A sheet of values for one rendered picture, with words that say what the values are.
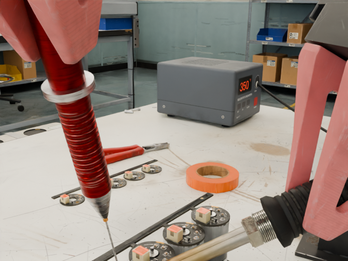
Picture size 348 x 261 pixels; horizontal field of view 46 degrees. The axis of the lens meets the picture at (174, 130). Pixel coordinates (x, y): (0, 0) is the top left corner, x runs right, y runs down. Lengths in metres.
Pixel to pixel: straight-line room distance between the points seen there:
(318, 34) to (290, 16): 4.88
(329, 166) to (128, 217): 0.25
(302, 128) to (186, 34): 5.66
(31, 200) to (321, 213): 0.32
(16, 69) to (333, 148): 4.68
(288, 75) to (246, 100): 3.95
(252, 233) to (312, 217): 0.03
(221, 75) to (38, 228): 0.38
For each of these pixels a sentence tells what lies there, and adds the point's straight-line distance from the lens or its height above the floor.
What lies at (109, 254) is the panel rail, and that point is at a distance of 0.23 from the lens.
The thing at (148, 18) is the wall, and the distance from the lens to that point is 6.28.
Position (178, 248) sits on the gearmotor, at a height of 0.81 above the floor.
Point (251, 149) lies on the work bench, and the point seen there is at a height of 0.75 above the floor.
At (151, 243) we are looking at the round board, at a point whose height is 0.81.
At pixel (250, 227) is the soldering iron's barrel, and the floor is 0.84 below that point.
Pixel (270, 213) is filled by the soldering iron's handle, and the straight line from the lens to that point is 0.19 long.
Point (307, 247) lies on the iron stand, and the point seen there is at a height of 0.75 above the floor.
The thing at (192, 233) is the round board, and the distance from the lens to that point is 0.25.
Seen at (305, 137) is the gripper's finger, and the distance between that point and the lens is 0.20.
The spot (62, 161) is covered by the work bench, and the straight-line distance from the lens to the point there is 0.53.
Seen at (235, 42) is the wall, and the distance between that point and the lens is 5.41.
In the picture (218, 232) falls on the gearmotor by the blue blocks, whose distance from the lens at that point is 0.26.
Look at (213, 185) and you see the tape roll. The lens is 0.43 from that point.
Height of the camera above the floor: 0.94
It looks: 17 degrees down
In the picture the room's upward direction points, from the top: 1 degrees clockwise
